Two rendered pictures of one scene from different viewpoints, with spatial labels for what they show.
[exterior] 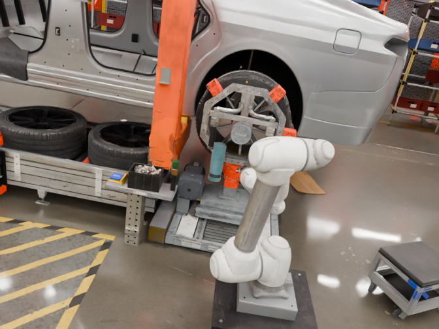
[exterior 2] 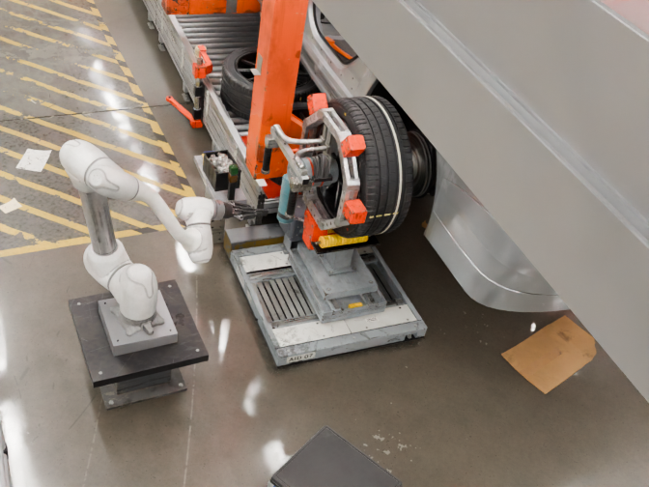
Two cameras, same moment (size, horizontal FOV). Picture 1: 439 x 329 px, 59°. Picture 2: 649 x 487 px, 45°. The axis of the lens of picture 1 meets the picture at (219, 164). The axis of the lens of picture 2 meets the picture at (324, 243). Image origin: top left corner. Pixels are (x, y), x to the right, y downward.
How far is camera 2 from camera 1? 3.11 m
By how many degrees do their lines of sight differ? 51
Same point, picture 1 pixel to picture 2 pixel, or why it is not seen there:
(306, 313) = (131, 364)
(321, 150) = (90, 174)
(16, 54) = not seen: outside the picture
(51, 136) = (245, 91)
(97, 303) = not seen: hidden behind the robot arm
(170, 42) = (265, 27)
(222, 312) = (91, 301)
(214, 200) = (308, 254)
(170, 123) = (258, 123)
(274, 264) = (117, 286)
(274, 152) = (64, 153)
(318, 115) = (445, 219)
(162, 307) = not seen: hidden behind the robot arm
